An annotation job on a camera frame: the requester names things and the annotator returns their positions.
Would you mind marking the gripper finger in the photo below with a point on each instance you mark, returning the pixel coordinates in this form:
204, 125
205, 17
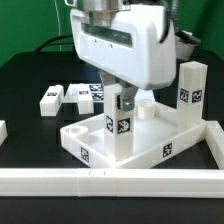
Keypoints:
126, 99
106, 78

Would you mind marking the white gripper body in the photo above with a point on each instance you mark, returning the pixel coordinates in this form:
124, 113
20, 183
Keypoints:
137, 47

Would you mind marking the white desk top tray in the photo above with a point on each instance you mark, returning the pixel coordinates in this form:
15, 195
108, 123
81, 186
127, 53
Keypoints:
154, 140

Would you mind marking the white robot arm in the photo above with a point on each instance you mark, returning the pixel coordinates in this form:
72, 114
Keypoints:
102, 11

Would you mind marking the white block left edge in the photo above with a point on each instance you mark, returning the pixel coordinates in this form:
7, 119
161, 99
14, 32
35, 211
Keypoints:
3, 131

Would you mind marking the white marker base plate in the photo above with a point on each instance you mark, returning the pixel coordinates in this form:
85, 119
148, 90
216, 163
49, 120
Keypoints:
97, 92

